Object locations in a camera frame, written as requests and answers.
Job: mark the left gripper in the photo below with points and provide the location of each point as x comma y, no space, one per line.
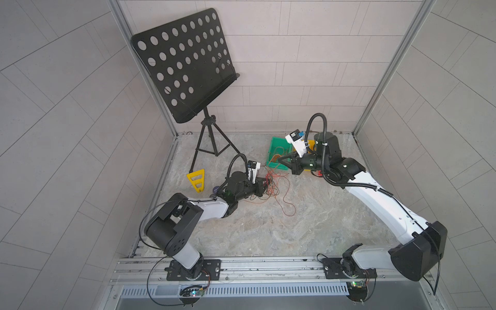
258,188

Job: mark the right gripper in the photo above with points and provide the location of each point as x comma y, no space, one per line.
296,163

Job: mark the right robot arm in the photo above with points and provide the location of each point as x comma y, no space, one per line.
421,243

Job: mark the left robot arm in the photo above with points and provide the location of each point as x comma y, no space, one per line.
172,226

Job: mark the green plastic bin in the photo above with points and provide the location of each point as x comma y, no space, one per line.
278,147

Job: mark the yellow plastic bin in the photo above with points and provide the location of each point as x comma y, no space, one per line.
311,145

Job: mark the red plastic bin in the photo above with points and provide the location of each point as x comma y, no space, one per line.
317,173

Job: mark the yellow triangular plastic block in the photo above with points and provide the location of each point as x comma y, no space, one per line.
197,180

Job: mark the left green circuit board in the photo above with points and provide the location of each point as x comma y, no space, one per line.
193,291

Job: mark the green circuit board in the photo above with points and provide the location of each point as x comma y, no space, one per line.
193,291
357,291

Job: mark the black perforated music stand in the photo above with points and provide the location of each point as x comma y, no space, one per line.
189,63

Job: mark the right green circuit board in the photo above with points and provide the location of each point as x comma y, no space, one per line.
357,291

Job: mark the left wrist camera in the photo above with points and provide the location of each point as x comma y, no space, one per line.
253,168

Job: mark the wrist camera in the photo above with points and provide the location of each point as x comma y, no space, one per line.
296,139
253,168

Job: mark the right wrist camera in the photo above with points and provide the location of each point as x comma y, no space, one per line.
296,139

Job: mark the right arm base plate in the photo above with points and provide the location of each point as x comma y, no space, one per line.
339,268

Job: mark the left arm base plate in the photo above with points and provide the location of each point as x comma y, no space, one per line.
203,270

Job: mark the aluminium mounting rail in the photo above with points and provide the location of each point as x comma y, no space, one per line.
241,270

